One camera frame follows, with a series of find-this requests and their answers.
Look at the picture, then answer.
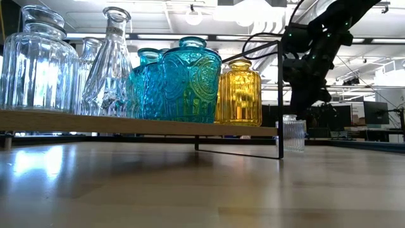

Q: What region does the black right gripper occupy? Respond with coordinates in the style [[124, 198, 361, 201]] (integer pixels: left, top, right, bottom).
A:
[[282, 52, 335, 117]]

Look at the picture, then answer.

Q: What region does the small clear glass vase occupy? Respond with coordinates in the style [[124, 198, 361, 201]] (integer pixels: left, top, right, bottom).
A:
[[275, 114, 307, 153]]

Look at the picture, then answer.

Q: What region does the cylindrical amber glass vase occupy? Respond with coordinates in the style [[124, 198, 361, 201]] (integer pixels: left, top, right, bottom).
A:
[[215, 59, 263, 127]]

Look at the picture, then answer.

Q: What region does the rounded teal glass vase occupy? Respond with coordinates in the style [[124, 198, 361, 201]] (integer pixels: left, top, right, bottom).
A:
[[161, 35, 223, 124]]

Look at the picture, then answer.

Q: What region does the small teal glass vase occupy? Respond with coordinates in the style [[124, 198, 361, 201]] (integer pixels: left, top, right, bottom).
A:
[[139, 47, 170, 121]]

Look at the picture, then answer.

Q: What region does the wide teal glass vase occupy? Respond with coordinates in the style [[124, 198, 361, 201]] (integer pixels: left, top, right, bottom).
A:
[[125, 47, 161, 120]]

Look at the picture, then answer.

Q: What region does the ribbed clear glass jar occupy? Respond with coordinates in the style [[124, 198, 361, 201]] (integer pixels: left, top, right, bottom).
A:
[[0, 4, 79, 114]]

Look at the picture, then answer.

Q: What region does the black computer monitor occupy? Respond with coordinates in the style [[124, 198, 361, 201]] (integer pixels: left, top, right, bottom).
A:
[[363, 100, 390, 125]]

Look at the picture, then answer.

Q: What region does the long fluorescent light bar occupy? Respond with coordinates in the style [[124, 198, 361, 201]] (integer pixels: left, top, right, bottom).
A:
[[65, 31, 405, 45]]

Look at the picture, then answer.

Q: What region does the labelled clear glass carafe vase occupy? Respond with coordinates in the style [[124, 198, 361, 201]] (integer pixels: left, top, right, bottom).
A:
[[80, 6, 134, 117]]

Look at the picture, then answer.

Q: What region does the ribbed clear glass vase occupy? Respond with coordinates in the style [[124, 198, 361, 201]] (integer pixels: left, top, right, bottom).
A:
[[73, 37, 104, 115]]

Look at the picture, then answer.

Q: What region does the black rig camera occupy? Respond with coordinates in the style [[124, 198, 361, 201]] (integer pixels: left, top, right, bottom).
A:
[[342, 77, 361, 87]]

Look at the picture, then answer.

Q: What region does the black aluminium table frame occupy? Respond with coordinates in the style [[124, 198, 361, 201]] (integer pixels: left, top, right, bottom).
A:
[[0, 134, 405, 155]]

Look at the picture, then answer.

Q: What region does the silver ventilation duct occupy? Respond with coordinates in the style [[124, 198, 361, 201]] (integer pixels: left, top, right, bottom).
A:
[[246, 0, 320, 73]]

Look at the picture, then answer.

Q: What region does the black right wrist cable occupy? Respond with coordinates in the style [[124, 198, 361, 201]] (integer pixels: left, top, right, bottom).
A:
[[242, 0, 305, 61]]

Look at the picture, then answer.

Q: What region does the wooden tray with black handles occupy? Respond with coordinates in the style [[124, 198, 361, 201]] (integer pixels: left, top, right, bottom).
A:
[[0, 40, 285, 160]]

